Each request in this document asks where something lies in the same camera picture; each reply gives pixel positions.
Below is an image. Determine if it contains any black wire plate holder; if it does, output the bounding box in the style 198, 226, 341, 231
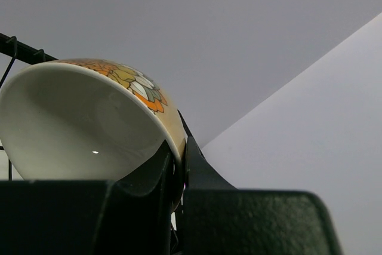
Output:
1, 36, 71, 180

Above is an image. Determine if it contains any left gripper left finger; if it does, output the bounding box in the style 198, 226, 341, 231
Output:
115, 142, 174, 201

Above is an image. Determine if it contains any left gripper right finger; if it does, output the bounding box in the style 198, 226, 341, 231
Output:
178, 110, 236, 190

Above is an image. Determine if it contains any white ceramic bowl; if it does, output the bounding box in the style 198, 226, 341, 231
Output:
1, 59, 186, 208

